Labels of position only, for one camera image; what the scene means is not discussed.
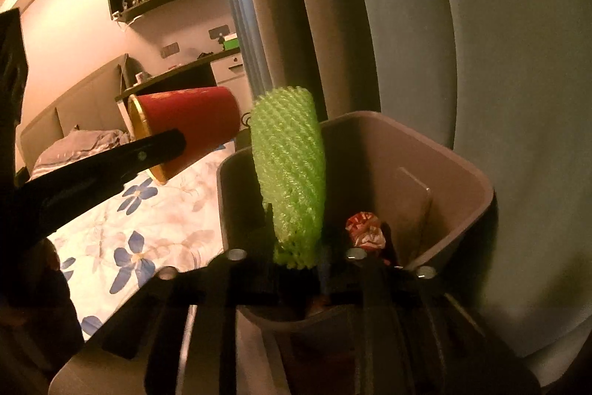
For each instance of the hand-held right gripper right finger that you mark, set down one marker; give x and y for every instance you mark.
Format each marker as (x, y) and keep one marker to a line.
(342, 284)

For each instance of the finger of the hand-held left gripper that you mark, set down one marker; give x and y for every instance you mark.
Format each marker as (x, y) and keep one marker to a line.
(115, 170)

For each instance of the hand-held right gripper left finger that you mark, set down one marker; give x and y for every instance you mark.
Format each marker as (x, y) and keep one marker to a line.
(259, 279)

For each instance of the red paper cup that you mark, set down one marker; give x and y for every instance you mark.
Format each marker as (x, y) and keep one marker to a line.
(194, 112)

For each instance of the green foam net sleeve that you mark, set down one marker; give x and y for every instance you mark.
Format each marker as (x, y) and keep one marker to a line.
(286, 154)

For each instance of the brown plastic trash bin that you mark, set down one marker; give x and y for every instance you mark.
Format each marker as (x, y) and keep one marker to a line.
(370, 154)

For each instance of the grey striped duvet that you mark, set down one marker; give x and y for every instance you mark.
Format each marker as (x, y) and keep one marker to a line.
(69, 149)

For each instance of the crumpled red white wrapper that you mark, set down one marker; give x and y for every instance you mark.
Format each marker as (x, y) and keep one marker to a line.
(365, 233)

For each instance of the dark wooden desk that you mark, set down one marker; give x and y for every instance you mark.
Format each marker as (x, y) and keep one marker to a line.
(185, 71)

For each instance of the small white device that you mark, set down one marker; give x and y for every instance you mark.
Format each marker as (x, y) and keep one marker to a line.
(115, 13)

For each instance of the white drawer cabinet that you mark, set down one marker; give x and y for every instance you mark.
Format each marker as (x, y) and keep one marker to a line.
(229, 71)

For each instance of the green box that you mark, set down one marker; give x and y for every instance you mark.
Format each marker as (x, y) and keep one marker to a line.
(231, 43)

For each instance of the grey curtain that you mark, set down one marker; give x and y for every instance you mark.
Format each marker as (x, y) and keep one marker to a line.
(300, 6)

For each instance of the blue curtain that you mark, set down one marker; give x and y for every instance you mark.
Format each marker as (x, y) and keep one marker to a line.
(508, 52)

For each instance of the dark wall socket panel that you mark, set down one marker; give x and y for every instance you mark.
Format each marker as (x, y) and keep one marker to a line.
(219, 31)
(170, 50)

